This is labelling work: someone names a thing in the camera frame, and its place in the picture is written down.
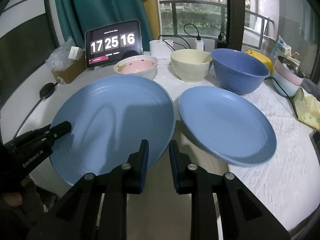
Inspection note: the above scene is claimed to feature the large blue plate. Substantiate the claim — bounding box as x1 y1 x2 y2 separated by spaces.
50 75 176 185

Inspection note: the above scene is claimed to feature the white basket with items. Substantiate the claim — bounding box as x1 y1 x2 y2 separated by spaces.
270 35 300 63

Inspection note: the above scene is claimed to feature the cream yellow bowl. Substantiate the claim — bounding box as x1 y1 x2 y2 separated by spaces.
170 49 213 82

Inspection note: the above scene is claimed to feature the yellow curtain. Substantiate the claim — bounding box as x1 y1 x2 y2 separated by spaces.
142 0 161 40

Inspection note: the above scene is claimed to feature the pink steel-lined bowl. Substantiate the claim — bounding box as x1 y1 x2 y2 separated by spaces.
273 55 304 86

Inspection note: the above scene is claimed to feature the black phone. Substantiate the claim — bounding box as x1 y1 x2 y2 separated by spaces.
310 131 320 162

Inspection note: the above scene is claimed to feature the tablet showing clock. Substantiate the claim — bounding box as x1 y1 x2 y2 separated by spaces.
85 20 143 68

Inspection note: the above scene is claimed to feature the teal curtain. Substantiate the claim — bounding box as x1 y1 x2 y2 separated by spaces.
55 0 153 51

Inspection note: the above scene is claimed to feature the small blue plate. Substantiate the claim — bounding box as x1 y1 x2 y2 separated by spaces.
178 86 277 167

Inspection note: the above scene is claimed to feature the black charger adapter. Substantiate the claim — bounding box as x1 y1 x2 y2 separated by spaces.
216 39 228 49

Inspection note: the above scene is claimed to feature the white desk lamp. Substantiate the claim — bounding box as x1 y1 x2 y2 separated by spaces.
149 0 174 64

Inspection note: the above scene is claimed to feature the pink white patterned bowl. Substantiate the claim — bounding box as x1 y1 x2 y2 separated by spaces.
114 55 158 79

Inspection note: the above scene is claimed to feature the yellow wet wipes pack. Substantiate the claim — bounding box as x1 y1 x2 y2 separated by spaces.
245 50 273 74

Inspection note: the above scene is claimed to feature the black round puck with cable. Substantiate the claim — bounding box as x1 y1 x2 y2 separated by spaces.
13 82 59 139

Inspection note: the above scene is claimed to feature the white charger adapter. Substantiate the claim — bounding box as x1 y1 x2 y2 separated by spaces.
196 39 204 51

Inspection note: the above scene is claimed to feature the yellow patterned tissue pack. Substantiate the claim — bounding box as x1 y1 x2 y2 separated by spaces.
293 88 320 130

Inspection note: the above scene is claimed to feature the left hand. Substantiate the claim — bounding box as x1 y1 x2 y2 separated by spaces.
3 193 23 207

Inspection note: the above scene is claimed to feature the cardboard box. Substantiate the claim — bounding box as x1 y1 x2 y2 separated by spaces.
52 56 87 84

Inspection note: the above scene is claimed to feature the light blue bowl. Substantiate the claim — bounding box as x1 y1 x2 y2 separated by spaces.
272 70 299 97

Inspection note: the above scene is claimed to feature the clear plastic bag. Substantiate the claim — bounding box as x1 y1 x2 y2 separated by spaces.
45 36 75 71

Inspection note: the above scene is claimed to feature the small white box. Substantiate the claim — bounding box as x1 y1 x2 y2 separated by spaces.
68 46 84 61

